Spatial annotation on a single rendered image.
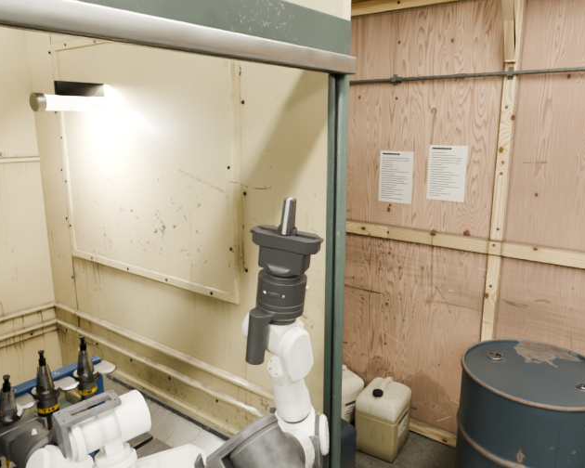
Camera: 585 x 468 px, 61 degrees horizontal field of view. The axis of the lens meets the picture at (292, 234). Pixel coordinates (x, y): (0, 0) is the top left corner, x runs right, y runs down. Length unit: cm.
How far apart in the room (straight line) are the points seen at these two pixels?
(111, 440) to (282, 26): 79
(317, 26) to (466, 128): 176
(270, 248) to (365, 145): 224
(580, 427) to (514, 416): 22
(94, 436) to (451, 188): 235
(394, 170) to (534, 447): 158
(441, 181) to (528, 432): 134
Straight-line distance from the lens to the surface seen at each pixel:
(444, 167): 283
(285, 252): 84
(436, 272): 295
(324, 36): 116
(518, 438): 221
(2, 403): 136
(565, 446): 223
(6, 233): 235
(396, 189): 296
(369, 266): 314
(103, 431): 81
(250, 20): 98
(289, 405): 103
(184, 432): 189
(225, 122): 144
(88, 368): 148
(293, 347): 89
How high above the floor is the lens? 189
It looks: 13 degrees down
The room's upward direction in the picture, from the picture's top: straight up
